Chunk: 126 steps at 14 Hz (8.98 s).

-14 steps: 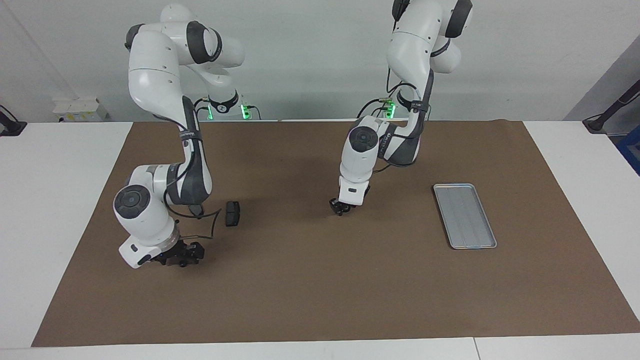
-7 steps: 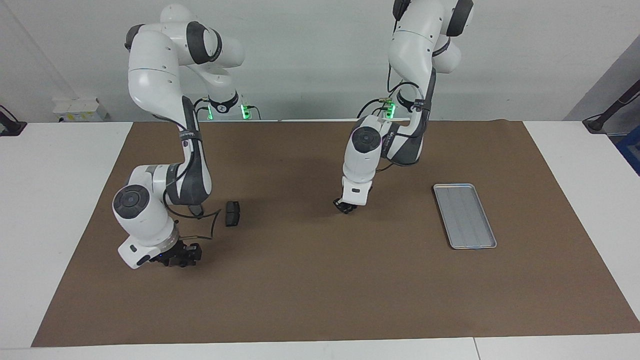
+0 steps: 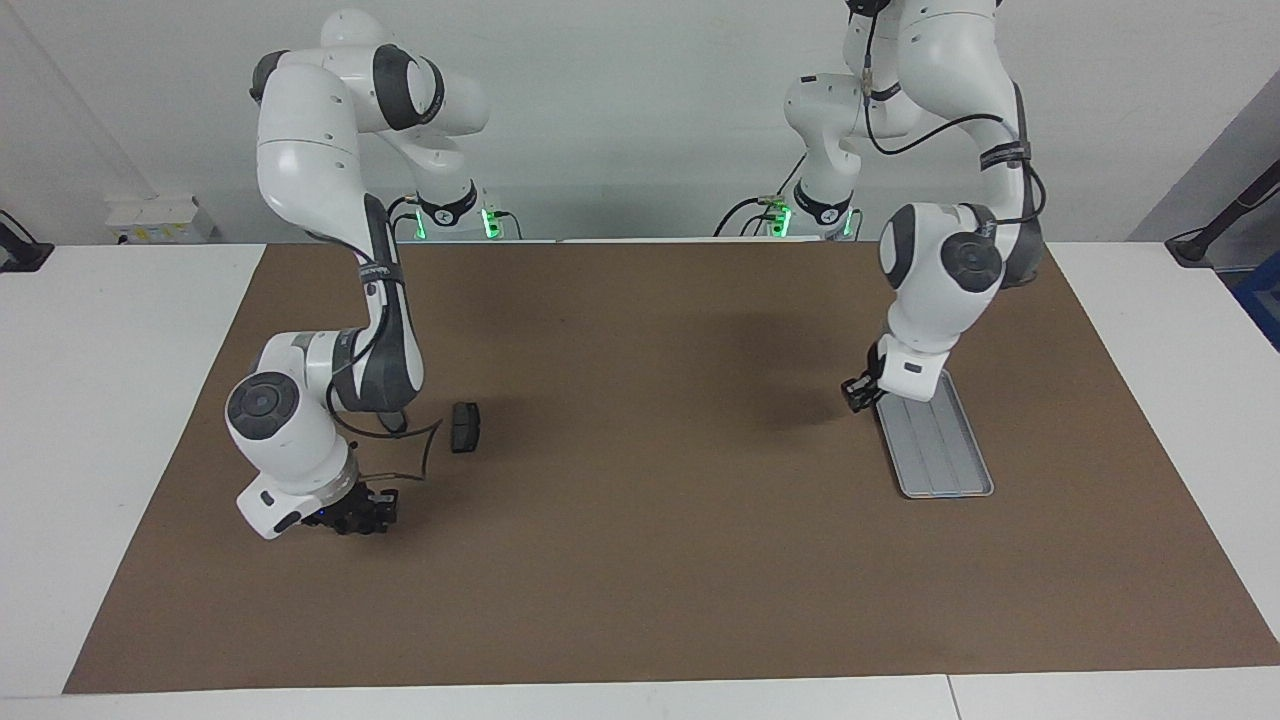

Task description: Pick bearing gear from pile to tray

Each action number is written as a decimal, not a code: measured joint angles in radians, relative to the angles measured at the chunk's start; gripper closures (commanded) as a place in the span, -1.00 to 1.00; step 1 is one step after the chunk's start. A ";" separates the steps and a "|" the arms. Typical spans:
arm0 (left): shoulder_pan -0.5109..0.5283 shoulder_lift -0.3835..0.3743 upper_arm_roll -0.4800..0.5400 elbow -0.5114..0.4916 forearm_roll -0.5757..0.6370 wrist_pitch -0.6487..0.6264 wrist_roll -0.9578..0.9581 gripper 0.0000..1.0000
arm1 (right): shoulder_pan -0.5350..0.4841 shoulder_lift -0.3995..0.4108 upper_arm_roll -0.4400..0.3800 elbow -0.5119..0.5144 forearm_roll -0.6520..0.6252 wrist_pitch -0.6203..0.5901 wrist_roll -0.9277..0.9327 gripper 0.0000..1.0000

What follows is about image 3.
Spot silver metal tray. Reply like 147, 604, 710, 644
874, 368, 995, 499

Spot brown table mat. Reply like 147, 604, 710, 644
62, 240, 1280, 694

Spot white power box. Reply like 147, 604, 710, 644
105, 195, 217, 245

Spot black angled stand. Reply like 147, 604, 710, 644
1165, 160, 1280, 269

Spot blue storage bin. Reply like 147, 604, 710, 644
1232, 275, 1280, 351

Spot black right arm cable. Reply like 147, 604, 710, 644
325, 410, 444, 483

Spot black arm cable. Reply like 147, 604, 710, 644
858, 10, 1047, 227
325, 410, 444, 483

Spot black left base cables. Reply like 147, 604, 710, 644
713, 155, 806, 239

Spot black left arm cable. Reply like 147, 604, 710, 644
858, 10, 1047, 227

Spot black clamp mount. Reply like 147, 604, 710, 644
0, 210, 54, 273

